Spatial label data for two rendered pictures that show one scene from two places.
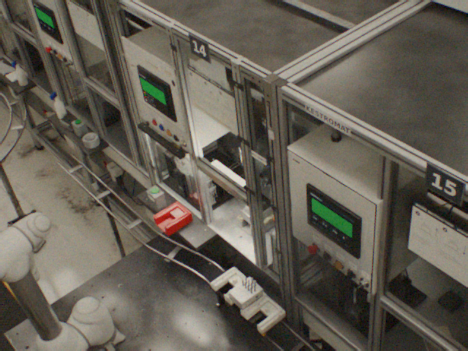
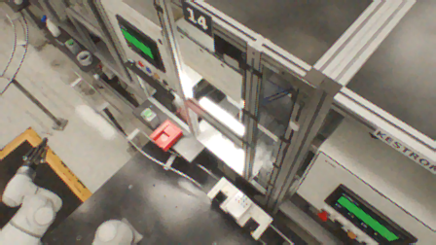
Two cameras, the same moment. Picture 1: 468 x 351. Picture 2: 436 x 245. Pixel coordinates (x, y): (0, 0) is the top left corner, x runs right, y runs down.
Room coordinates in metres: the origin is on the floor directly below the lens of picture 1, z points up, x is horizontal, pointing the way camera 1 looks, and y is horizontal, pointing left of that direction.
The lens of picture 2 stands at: (1.48, 0.12, 2.68)
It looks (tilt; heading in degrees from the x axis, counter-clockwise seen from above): 62 degrees down; 353
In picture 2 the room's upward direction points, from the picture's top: 7 degrees counter-clockwise
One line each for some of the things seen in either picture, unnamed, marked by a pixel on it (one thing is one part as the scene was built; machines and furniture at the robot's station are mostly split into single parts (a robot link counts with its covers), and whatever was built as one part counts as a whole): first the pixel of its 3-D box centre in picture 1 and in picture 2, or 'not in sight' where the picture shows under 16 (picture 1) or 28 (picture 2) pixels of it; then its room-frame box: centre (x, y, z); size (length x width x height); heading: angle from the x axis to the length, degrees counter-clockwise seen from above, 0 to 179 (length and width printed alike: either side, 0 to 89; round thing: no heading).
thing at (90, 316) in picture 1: (91, 319); (112, 236); (1.89, 0.74, 0.85); 0.18 x 0.16 x 0.22; 139
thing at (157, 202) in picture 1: (158, 198); (151, 118); (2.52, 0.40, 0.97); 0.08 x 0.08 x 0.12; 34
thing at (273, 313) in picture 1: (247, 302); (238, 208); (1.87, 0.01, 0.84); 0.36 x 0.14 x 0.10; 34
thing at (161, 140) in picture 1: (161, 138); (149, 79); (2.51, 0.31, 1.37); 0.36 x 0.04 x 0.04; 34
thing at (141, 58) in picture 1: (176, 85); (159, 30); (2.59, 0.20, 1.60); 0.42 x 0.29 x 0.46; 34
